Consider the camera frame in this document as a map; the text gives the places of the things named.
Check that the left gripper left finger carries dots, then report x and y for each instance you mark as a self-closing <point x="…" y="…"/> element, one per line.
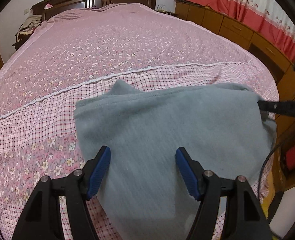
<point x="41" y="217"/>

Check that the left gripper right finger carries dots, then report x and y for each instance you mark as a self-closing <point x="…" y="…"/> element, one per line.
<point x="243" y="216"/>

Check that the grey fleece pants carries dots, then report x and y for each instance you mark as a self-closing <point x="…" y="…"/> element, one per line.
<point x="143" y="193"/>

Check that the wooden drawer cabinet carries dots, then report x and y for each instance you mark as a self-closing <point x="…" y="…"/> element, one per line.
<point x="277" y="63"/>

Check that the pink floral bedspread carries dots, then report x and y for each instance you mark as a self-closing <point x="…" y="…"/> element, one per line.
<point x="81" y="53"/>

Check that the cream and red curtain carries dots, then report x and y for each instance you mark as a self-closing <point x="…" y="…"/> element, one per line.
<point x="264" y="16"/>

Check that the pile of clothes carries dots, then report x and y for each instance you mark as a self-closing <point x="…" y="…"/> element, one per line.
<point x="26" y="30"/>

